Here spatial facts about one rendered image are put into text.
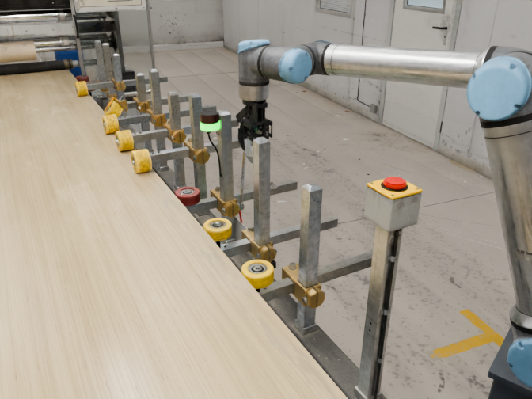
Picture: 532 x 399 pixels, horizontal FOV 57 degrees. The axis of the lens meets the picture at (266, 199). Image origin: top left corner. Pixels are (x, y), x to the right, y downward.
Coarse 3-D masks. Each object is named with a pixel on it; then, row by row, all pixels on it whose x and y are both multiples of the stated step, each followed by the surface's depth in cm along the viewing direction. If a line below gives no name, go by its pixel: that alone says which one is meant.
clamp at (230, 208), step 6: (216, 192) 166; (216, 198) 164; (234, 198) 162; (222, 204) 160; (228, 204) 159; (234, 204) 159; (222, 210) 159; (228, 210) 159; (234, 210) 160; (228, 216) 160
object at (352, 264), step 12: (372, 252) 138; (336, 264) 132; (348, 264) 132; (360, 264) 134; (324, 276) 129; (336, 276) 132; (264, 288) 122; (276, 288) 123; (288, 288) 125; (264, 300) 122
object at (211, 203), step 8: (280, 184) 175; (288, 184) 175; (296, 184) 177; (240, 192) 169; (248, 192) 169; (272, 192) 173; (280, 192) 175; (200, 200) 163; (208, 200) 163; (216, 200) 164; (192, 208) 160; (200, 208) 162; (208, 208) 163
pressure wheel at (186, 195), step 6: (180, 192) 158; (186, 192) 158; (192, 192) 158; (198, 192) 158; (180, 198) 156; (186, 198) 155; (192, 198) 156; (198, 198) 158; (186, 204) 156; (192, 204) 157
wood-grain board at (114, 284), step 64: (0, 128) 220; (64, 128) 220; (0, 192) 159; (64, 192) 159; (128, 192) 159; (0, 256) 125; (64, 256) 125; (128, 256) 125; (192, 256) 125; (0, 320) 103; (64, 320) 103; (128, 320) 103; (192, 320) 103; (256, 320) 103; (0, 384) 87; (64, 384) 87; (128, 384) 87; (192, 384) 87; (256, 384) 87; (320, 384) 87
